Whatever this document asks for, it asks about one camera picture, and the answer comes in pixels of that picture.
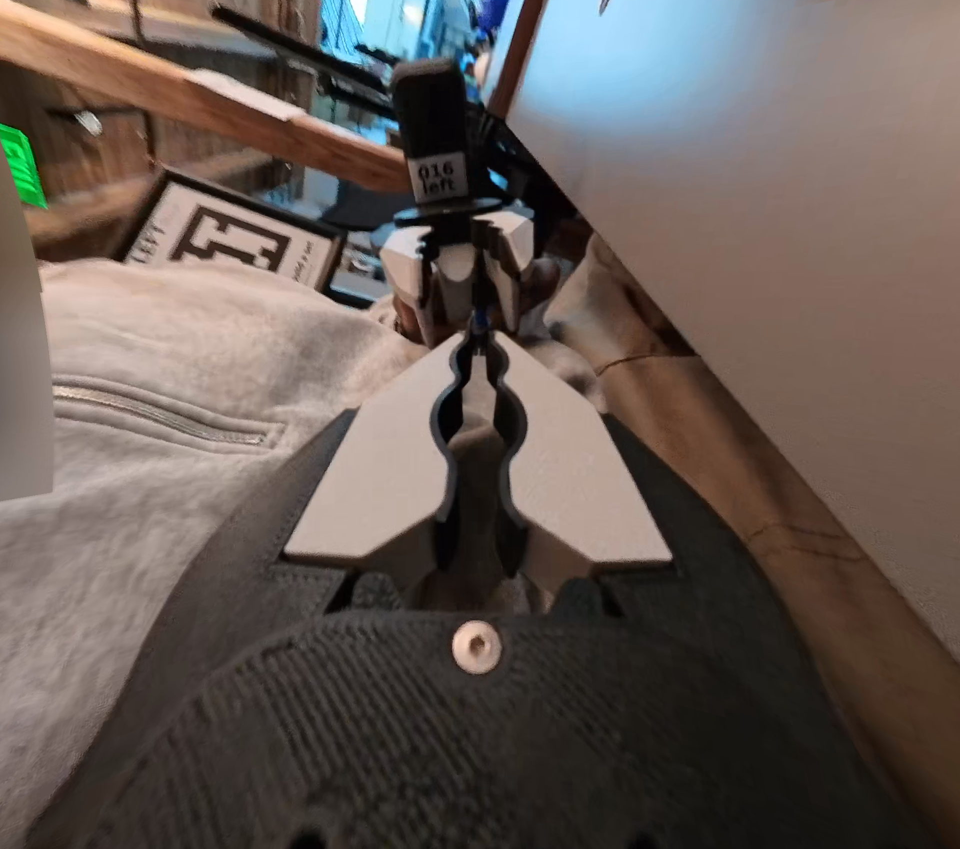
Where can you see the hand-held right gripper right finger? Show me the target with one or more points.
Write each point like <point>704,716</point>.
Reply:
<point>585,489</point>

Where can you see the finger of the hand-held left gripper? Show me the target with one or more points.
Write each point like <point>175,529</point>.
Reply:
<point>405,264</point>
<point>514,249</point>

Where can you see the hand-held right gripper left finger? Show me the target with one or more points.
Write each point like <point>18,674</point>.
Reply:
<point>375,481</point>

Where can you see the black lego connector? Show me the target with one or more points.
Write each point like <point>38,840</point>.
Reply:
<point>480,343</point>

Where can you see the person's left hand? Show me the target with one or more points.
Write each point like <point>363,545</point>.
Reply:
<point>541,283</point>

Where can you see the black framed white sign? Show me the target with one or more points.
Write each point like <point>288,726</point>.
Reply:
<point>225,238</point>

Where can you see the white paper label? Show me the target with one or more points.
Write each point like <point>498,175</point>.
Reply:
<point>247,91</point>

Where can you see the grey zip hoodie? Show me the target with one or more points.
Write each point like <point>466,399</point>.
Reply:
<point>150,526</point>

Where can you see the wooden beam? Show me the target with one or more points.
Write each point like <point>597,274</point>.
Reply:
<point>187,95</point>

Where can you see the green sign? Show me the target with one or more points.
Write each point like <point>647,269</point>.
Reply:
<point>19,166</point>

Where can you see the black metal rail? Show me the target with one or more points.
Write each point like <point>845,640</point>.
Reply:
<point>300,50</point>

